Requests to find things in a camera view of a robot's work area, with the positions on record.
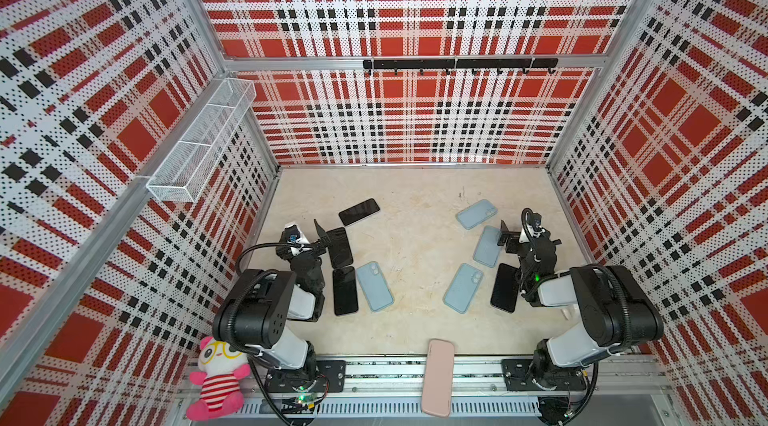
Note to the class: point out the black hook rail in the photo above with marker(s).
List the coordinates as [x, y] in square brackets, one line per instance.
[523, 64]

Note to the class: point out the black phone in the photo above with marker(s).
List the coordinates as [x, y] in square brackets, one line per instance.
[339, 250]
[345, 291]
[358, 212]
[506, 288]

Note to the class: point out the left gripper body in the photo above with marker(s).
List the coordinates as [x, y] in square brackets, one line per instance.
[318, 245]

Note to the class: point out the light blue case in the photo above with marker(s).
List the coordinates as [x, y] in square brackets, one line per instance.
[374, 286]
[476, 214]
[463, 288]

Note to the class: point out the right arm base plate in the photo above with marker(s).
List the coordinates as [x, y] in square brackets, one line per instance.
[526, 375]

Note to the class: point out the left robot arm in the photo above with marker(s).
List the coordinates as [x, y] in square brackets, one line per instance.
[254, 316]

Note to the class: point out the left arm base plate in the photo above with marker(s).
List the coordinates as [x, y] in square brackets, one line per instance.
[317, 376]

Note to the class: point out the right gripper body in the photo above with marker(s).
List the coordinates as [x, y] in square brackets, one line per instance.
[519, 243]

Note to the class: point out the light blue case mid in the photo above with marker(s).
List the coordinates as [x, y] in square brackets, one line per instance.
[487, 250]

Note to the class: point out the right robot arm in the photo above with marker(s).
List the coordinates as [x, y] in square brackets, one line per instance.
[615, 314]

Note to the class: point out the pink phone case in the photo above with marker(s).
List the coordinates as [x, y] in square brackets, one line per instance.
[436, 398]

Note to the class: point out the pink plush toy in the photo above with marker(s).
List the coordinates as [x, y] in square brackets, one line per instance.
[220, 369]

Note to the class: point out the white wire basket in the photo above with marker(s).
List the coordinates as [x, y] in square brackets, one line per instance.
[216, 116]

